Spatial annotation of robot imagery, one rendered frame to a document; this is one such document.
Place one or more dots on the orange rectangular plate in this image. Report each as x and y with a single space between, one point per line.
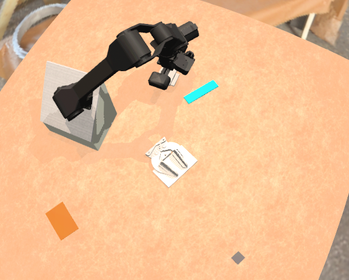
61 221

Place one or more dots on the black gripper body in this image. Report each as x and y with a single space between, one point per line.
162 80

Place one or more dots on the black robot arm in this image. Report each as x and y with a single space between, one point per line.
127 51

